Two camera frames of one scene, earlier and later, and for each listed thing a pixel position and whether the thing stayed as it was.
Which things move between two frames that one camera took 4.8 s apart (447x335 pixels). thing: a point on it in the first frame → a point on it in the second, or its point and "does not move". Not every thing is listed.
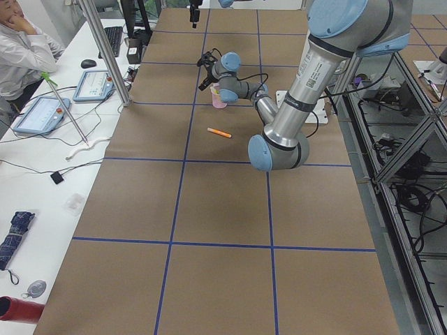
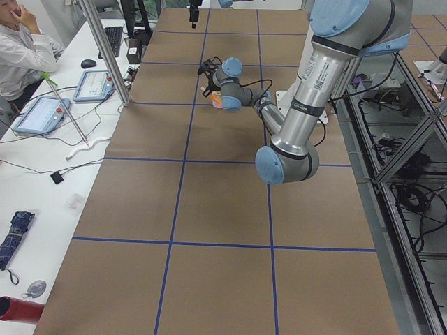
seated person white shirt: x=26 y=54 does not move
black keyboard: x=114 y=35 does not move
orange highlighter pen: x=218 y=132 → x=212 y=96
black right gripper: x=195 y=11 does not move
